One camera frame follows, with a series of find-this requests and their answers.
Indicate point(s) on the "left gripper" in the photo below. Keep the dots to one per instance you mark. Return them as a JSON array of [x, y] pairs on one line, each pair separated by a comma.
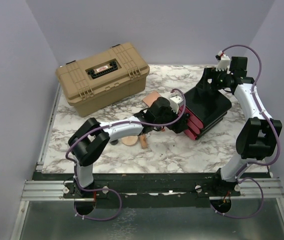
[[179, 127]]

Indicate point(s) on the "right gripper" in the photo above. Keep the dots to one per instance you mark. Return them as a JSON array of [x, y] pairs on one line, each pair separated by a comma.
[[209, 73]]

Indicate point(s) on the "black makeup drawer organizer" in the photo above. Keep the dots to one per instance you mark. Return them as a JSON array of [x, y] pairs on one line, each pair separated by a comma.
[[209, 108]]

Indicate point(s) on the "beige concealer tube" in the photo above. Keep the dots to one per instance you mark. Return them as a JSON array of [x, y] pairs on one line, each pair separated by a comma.
[[143, 141]]

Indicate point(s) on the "pink top drawer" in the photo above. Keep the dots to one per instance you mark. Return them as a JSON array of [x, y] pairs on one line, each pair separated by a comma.
[[195, 125]]

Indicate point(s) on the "black eyeliner pencil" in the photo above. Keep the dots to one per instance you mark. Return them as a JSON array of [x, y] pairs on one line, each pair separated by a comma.
[[125, 99]]

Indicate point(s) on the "round wooden compact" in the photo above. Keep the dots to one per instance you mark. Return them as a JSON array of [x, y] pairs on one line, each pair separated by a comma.
[[129, 140]]

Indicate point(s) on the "small black round jar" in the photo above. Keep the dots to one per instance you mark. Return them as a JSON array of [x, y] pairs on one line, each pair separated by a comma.
[[115, 142]]

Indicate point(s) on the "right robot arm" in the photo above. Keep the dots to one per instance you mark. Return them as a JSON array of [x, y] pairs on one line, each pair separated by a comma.
[[259, 137]]

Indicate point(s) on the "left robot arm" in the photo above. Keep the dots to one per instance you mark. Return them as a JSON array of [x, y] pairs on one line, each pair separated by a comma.
[[89, 141]]

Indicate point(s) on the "square copper compact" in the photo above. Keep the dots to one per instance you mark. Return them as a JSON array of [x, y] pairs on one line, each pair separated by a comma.
[[150, 98]]

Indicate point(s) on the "tan plastic toolbox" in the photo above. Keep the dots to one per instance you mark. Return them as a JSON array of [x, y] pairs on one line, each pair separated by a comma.
[[95, 82]]

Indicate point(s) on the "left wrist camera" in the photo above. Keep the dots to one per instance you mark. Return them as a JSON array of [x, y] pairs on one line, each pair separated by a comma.
[[175, 103]]

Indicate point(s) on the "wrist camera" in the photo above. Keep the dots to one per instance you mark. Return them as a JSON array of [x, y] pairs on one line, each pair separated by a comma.
[[175, 103], [223, 61]]

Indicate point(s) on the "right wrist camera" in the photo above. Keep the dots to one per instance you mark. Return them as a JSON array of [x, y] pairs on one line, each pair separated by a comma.
[[223, 61]]

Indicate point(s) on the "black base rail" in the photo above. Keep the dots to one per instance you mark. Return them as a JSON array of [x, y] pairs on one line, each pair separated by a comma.
[[143, 190]]

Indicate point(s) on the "aluminium extrusion frame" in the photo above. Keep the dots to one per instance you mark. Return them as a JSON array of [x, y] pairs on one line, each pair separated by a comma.
[[43, 213]]

